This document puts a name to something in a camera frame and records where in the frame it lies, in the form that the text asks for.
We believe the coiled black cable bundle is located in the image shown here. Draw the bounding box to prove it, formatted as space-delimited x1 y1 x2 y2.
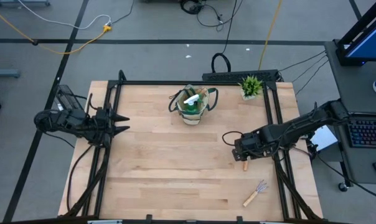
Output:
179 0 207 15

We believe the white floor cable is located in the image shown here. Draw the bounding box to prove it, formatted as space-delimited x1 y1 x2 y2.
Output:
17 0 112 30

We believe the green plant in white pot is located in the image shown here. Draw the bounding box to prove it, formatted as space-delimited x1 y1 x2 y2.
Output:
238 75 264 101

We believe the black aluminium table frame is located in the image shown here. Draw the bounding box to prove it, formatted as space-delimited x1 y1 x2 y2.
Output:
63 70 324 223

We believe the green spray bottle white head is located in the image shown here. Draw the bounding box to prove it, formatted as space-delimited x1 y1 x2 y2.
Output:
183 94 204 113

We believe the grey computer desk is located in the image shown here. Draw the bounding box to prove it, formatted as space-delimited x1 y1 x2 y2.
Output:
304 39 376 192

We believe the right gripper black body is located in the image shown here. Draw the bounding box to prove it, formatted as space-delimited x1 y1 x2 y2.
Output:
231 133 265 162

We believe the beige green-trimmed gardening bag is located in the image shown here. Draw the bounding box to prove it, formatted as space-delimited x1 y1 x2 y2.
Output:
168 84 219 126

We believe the black wire mesh box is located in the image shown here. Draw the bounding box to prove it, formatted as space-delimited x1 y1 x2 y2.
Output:
54 84 83 112

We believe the backlit computer keyboard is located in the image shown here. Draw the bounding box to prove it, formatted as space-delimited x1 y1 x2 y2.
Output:
346 116 376 149

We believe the computer monitor on black stand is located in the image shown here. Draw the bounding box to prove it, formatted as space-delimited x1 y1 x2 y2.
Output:
335 0 376 67

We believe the tangled black cable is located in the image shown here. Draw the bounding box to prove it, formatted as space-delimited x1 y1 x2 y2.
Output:
195 0 245 32

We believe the white paper sheet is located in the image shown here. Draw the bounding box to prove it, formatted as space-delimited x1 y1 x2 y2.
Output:
309 126 339 152

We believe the thick black floor cable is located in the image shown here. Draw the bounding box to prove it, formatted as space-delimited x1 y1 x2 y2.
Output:
317 153 376 202

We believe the black looped cable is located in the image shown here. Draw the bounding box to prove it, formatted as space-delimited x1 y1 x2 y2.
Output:
210 0 238 74

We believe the hand rake wooden handle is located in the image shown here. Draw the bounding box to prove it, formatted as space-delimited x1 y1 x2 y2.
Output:
242 179 269 208

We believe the black perforated metal box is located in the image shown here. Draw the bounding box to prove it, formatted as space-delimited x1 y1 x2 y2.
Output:
202 69 281 83

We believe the thin black cable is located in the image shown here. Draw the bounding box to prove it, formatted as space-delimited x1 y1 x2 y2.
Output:
279 50 327 72
291 54 328 84
294 60 329 96

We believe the hanging yellow cable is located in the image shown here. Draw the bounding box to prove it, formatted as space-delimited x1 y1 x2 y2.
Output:
258 0 284 71

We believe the yellow extension cable with plug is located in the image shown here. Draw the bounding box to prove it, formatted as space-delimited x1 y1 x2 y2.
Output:
0 4 113 55

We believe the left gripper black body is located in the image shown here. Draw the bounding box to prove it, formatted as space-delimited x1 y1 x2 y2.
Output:
93 104 116 147

